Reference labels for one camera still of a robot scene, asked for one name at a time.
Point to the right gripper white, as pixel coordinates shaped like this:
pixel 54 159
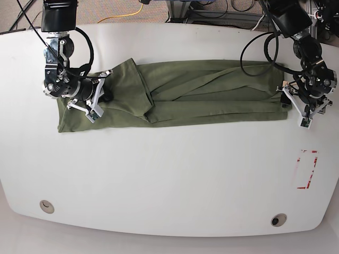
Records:
pixel 85 93

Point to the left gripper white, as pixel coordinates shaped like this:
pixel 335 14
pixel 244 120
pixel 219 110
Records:
pixel 306 106

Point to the olive green t-shirt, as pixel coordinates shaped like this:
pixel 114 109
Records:
pixel 180 93

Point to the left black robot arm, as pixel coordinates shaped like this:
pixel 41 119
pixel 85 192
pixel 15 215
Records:
pixel 308 90

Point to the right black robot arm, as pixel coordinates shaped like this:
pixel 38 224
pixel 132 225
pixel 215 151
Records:
pixel 62 81

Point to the red tape rectangle marking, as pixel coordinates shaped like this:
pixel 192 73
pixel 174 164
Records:
pixel 304 169

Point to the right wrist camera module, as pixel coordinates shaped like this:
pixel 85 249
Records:
pixel 93 115

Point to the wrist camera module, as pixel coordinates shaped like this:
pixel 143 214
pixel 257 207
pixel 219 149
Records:
pixel 304 122
pixel 93 115

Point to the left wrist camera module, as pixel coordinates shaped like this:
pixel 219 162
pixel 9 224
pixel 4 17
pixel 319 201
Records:
pixel 304 122

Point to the metal frame rack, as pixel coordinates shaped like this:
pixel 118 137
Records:
pixel 246 15

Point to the right table cable grommet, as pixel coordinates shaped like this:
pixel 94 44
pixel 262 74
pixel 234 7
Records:
pixel 279 220

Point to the table cable grommet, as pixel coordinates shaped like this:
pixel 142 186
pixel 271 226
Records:
pixel 279 220
pixel 47 207

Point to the left table cable grommet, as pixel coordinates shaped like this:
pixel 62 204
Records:
pixel 47 207

